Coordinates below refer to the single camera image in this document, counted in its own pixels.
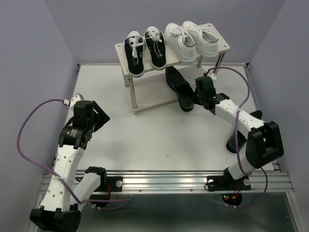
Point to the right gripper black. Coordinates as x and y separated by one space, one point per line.
194 99

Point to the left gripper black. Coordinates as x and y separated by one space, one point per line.
103 118

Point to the black leather loafer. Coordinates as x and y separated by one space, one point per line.
181 87
230 145

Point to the white sneaker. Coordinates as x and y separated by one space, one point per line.
181 43
206 42

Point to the black canvas sneaker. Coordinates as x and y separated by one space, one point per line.
134 46
156 45

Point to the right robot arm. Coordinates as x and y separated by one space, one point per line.
263 140

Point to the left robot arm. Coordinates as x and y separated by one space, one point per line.
60 209

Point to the white sneaker on shelf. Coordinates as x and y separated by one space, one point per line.
206 42

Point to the beige two-tier shoe shelf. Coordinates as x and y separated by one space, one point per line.
151 88

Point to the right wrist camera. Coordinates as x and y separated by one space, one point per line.
211 75

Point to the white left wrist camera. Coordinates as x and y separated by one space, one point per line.
76 98

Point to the aluminium mounting rail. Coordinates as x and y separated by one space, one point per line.
185 182

